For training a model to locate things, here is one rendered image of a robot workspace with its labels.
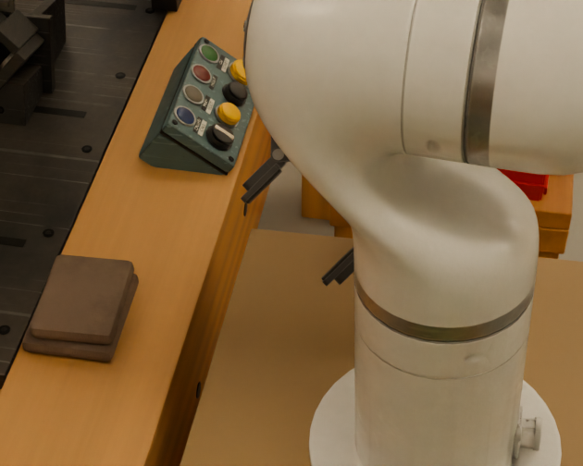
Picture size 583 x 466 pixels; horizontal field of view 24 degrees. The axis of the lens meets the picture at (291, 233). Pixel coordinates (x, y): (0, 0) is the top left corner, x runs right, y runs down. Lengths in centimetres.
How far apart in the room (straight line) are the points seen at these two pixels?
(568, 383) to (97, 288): 41
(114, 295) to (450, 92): 51
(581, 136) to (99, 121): 75
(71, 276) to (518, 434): 42
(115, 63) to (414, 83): 78
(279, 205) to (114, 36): 116
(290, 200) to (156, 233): 139
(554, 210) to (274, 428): 52
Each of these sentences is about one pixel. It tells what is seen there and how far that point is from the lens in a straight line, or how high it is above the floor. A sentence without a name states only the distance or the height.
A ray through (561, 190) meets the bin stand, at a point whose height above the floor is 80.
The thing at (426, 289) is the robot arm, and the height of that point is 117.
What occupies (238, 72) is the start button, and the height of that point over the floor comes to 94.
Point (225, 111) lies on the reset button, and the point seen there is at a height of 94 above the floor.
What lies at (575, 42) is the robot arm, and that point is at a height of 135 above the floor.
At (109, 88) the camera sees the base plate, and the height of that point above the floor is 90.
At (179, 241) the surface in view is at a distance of 126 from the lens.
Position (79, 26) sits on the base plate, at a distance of 154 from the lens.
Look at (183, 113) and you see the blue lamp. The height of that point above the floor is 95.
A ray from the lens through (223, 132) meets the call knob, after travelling 131.
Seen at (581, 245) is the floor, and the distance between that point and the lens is 261.
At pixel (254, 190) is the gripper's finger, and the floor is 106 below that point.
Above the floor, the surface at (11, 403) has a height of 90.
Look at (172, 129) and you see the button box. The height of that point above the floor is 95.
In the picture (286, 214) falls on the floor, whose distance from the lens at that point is 261.
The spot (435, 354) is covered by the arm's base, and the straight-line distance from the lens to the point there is 87.
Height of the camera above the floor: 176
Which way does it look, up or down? 43 degrees down
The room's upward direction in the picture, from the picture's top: straight up
